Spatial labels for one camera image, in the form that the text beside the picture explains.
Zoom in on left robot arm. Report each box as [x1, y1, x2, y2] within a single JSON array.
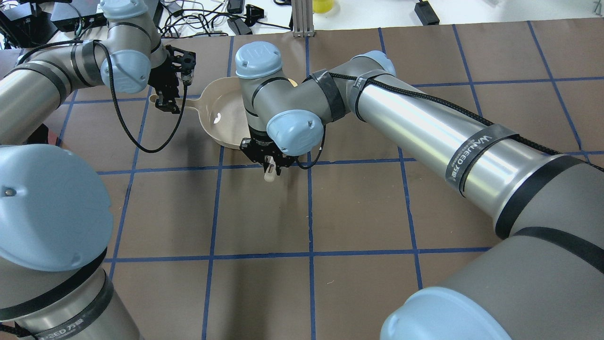
[[0, 0, 195, 340]]

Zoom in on black power adapter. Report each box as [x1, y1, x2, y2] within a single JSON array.
[[414, 0, 440, 26]]

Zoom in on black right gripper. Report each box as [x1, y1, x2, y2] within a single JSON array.
[[239, 138, 295, 176]]

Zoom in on beige plastic dustpan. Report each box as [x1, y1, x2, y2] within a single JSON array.
[[149, 77, 299, 151]]

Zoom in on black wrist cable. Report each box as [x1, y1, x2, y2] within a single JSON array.
[[19, 40, 189, 154]]

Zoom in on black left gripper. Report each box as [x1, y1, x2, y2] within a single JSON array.
[[155, 45, 197, 114]]

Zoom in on yellow tape roll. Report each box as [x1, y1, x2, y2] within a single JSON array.
[[311, 0, 335, 14]]

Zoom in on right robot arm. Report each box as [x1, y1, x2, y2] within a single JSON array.
[[235, 41, 604, 340]]

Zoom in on aluminium frame post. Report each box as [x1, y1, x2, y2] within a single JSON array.
[[291, 0, 316, 38]]

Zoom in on beige hand brush black bristles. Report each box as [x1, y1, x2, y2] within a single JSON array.
[[263, 157, 277, 183]]

